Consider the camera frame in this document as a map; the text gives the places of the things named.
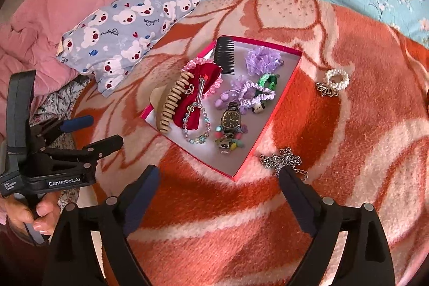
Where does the dark red cloth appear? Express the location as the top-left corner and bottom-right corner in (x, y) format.
(0, 222), (54, 286)

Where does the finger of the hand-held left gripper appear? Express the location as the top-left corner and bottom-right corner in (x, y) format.
(40, 135), (124, 170)
(30, 115), (95, 143)

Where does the beige claw clip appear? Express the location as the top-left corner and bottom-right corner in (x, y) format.
(149, 70), (195, 135)

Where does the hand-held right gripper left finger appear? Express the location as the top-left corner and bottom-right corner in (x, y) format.
(43, 165), (161, 286)

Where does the pink quilt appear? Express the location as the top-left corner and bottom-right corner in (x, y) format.
(0, 0), (168, 106)

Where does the silver wristwatch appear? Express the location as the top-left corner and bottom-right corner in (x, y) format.
(216, 102), (242, 154)

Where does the pink lace scrunchie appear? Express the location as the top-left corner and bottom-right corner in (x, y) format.
(182, 58), (224, 96)

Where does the purple frilly scrunchie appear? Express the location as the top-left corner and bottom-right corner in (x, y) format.
(245, 47), (284, 76)

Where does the lilac beaded hair tie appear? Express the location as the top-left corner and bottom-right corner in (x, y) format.
(214, 78), (276, 114)

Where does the blue bear print pillow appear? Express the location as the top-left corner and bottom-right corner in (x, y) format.
(56, 0), (202, 97)

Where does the orange patterned blanket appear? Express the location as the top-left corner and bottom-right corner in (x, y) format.
(69, 0), (429, 286)

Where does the pink jewelry box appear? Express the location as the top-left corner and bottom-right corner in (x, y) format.
(140, 35), (303, 182)

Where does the grey floral cloth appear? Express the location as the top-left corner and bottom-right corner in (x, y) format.
(28, 75), (91, 213)

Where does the pastel bead bracelet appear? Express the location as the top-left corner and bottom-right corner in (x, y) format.
(214, 125), (250, 153)

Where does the red velvet bow clip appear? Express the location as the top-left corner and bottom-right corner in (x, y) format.
(172, 62), (222, 131)

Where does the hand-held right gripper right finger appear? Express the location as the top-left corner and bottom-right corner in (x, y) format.
(278, 166), (396, 286)

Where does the clear crystal bead bracelet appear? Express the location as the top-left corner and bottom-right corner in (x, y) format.
(181, 103), (212, 146)

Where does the person's left hand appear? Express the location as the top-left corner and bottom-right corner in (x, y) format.
(0, 195), (62, 237)

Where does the pearl scrunchie with metal flower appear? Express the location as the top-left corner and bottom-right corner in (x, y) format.
(316, 69), (350, 98)

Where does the silver chain necklace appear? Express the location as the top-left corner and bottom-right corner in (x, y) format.
(260, 147), (309, 184)

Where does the black comb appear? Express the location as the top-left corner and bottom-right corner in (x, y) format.
(214, 39), (237, 75)

